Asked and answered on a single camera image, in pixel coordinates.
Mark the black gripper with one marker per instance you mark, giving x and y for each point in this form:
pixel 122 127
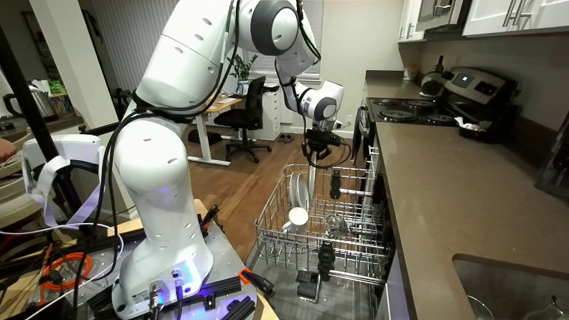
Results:
pixel 319 138

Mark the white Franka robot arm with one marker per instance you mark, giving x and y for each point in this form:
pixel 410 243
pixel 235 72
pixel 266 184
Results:
pixel 154 179

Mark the grey dishwasher door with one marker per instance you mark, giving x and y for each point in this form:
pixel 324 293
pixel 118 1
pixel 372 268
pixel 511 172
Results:
pixel 347 302

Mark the black rack clip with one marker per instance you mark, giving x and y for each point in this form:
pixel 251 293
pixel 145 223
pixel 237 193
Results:
pixel 307 286
pixel 337 184
pixel 326 259

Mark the white drawer cabinet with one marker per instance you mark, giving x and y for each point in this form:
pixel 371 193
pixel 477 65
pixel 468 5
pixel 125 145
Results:
pixel 276 119

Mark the white mug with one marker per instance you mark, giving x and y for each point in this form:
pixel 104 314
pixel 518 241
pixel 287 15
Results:
pixel 298 216

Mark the clear glass cup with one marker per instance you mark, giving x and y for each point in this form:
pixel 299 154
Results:
pixel 337 223

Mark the black office chair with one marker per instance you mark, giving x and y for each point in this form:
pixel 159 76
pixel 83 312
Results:
pixel 246 117

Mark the black kitchen stove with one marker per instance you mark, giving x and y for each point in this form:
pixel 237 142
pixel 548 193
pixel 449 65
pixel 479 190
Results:
pixel 410 111

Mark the wooden desk white legs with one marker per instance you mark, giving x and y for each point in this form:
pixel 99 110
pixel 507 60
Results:
pixel 228 103

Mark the green potted plant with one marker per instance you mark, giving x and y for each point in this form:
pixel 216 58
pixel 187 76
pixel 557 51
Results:
pixel 243 67

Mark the dark kettle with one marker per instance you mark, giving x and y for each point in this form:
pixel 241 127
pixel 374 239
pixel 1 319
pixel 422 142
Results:
pixel 433 87

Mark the orange black screwdriver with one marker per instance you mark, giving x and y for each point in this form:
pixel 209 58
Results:
pixel 255 279

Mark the white crumpled cloth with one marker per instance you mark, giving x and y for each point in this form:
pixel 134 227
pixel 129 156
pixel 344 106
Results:
pixel 472 126

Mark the black pan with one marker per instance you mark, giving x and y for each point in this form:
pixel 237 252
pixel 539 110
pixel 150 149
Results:
pixel 483 136

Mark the black clamp bar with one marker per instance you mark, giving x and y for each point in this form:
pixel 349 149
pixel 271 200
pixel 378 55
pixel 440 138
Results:
pixel 219 287

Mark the clear drinking glass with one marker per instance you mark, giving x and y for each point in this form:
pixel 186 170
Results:
pixel 545 312
pixel 481 309

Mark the steel kitchen sink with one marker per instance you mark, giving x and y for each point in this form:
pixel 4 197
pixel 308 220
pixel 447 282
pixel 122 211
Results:
pixel 504 291

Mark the white plastic box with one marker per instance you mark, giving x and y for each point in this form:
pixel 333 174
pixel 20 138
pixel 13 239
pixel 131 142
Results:
pixel 77 149

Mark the black slanted stand pole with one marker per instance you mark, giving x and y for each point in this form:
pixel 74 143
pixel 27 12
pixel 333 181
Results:
pixel 24 95

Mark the reddish brown cushion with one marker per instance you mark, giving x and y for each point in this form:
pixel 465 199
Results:
pixel 8 151

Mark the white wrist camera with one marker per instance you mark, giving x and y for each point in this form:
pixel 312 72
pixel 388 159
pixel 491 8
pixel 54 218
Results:
pixel 339 126

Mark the narrow white wall cabinet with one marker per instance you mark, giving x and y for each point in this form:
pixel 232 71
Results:
pixel 410 21

